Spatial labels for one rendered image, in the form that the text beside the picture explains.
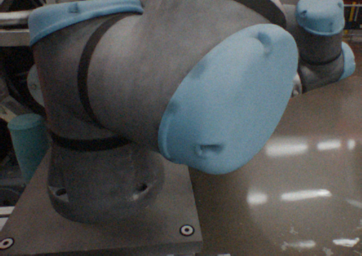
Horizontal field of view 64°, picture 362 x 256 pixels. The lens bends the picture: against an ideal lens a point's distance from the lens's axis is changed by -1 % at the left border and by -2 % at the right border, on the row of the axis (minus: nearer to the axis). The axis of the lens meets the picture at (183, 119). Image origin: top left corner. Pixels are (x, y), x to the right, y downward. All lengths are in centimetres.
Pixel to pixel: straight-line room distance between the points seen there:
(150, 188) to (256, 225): 121
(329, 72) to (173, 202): 40
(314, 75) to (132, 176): 41
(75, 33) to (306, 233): 143
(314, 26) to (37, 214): 49
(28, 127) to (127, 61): 63
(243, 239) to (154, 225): 113
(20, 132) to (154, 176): 53
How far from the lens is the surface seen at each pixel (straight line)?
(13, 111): 98
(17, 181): 125
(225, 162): 21
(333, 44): 58
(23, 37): 67
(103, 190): 34
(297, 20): 56
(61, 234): 36
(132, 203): 35
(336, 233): 163
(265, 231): 152
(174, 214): 36
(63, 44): 29
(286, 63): 23
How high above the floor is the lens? 107
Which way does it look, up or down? 25 degrees down
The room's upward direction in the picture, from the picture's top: straight up
